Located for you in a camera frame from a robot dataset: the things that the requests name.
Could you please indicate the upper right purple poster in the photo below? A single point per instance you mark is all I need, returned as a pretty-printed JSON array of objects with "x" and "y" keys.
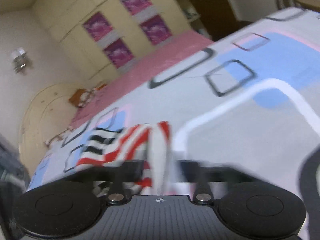
[{"x": 136, "y": 6}]

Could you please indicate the upper left purple poster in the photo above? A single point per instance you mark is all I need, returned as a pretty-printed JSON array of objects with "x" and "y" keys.
[{"x": 97, "y": 26}]

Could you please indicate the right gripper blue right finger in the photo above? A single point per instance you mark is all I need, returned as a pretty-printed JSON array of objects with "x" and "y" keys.
[{"x": 201, "y": 176}]

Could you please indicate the purple poster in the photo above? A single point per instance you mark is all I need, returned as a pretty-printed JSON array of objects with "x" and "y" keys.
[
  {"x": 97, "y": 26},
  {"x": 156, "y": 30},
  {"x": 136, "y": 6},
  {"x": 118, "y": 53}
]

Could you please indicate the cream yellow wardrobe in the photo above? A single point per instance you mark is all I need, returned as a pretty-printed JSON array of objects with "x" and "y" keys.
[{"x": 106, "y": 37}]

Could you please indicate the cream curved headboard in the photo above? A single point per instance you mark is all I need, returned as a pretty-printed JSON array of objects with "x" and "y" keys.
[{"x": 48, "y": 114}]

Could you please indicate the orange white pillow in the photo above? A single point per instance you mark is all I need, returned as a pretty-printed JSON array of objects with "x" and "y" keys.
[{"x": 82, "y": 97}]

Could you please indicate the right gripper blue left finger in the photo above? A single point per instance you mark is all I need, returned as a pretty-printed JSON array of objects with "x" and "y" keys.
[{"x": 125, "y": 180}]

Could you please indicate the wall lamp fixture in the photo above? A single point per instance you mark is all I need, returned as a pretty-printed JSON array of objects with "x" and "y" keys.
[{"x": 21, "y": 61}]

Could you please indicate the patterned grey pink blue bedspread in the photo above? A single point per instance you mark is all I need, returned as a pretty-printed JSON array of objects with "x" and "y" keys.
[{"x": 250, "y": 101}]

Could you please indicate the dark brown wooden door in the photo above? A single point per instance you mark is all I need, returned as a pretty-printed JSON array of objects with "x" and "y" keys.
[{"x": 218, "y": 17}]

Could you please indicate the pink bed sheet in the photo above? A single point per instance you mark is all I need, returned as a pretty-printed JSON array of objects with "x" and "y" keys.
[{"x": 173, "y": 52}]

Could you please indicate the floral pillow at bed edge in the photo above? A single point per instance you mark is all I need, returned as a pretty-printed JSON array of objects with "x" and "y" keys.
[{"x": 57, "y": 138}]

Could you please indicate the cream open shelf unit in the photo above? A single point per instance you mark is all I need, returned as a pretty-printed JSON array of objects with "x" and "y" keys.
[{"x": 193, "y": 17}]

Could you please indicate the striped red black white sweater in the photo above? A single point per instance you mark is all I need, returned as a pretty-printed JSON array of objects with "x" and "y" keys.
[{"x": 147, "y": 142}]

